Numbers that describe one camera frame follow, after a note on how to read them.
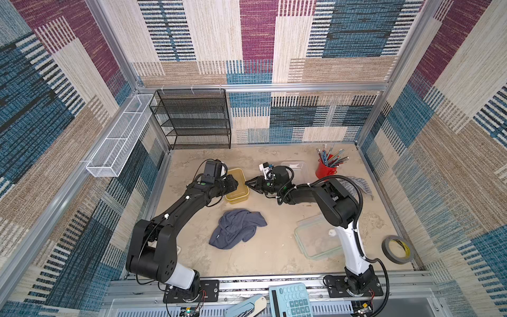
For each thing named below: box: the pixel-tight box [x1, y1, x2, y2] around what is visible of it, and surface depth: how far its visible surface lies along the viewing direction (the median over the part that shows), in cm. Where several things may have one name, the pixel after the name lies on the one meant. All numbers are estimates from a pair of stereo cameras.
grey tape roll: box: [381, 235, 414, 265], surface depth 82 cm
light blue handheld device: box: [224, 294, 268, 317], surface depth 69 cm
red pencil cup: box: [315, 147, 345, 179], surface depth 101 cm
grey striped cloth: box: [340, 175, 374, 203], surface depth 100 cm
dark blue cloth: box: [208, 209, 268, 250], surface depth 87 cm
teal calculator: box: [268, 282, 315, 317], surface depth 71 cm
